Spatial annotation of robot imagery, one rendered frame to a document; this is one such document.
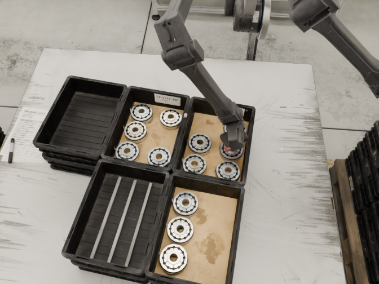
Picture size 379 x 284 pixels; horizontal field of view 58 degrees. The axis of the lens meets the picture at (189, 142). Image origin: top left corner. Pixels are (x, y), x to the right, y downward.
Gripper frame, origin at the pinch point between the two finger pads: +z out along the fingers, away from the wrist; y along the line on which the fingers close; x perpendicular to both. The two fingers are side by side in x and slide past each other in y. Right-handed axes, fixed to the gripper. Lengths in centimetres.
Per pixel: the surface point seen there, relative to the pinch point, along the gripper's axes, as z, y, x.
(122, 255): 4, -60, -20
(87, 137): 4, -54, 36
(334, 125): 87, 116, 22
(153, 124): 3.8, -24.9, 29.3
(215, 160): 4.0, -8.3, -0.5
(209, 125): 4.0, -1.5, 16.8
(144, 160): 3.8, -36.1, 13.7
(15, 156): 16, -89, 51
